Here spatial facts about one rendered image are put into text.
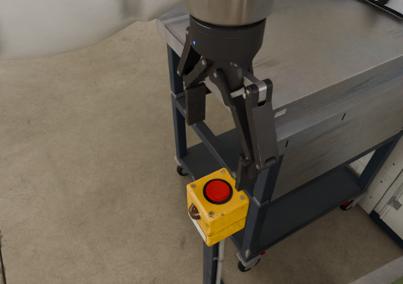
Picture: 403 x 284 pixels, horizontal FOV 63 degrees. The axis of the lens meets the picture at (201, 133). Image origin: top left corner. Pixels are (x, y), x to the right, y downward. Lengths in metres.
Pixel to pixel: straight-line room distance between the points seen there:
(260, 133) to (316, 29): 0.80
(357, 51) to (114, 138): 1.32
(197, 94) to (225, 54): 0.16
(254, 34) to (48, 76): 2.22
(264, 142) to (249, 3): 0.14
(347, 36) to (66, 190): 1.38
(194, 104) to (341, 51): 0.63
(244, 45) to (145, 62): 2.11
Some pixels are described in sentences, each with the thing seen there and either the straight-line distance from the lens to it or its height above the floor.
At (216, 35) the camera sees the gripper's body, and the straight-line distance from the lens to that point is 0.31.
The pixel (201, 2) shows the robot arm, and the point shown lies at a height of 1.24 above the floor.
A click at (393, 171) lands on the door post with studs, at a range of 1.52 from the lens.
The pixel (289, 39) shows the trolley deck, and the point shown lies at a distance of 1.04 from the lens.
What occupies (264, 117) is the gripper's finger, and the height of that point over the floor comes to 1.14.
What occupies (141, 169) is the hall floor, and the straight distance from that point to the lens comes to 1.73.
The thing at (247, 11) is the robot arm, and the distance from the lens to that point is 0.30.
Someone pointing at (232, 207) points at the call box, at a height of 0.90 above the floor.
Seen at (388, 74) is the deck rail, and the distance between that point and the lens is 0.96.
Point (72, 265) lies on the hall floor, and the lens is 1.56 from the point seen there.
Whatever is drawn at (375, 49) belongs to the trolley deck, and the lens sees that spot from 1.08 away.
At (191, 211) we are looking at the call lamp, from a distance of 0.56.
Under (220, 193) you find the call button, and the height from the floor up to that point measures 0.91.
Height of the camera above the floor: 1.37
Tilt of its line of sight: 47 degrees down
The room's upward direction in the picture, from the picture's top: straight up
